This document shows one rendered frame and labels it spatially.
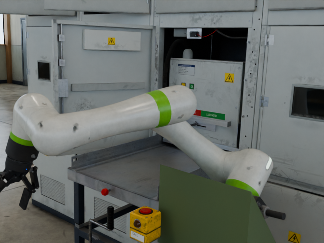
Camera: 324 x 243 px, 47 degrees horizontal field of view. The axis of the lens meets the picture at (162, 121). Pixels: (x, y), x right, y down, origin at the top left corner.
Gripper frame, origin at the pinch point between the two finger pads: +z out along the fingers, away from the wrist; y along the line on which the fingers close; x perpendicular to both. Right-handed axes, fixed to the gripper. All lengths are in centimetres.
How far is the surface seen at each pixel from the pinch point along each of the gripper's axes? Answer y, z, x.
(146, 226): -30.6, -6.7, 33.1
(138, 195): -56, 2, 12
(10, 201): -142, 146, -151
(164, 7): -119, -70, -51
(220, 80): -125, -46, -3
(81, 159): -66, 12, -30
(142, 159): -97, 8, -14
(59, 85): -72, -13, -66
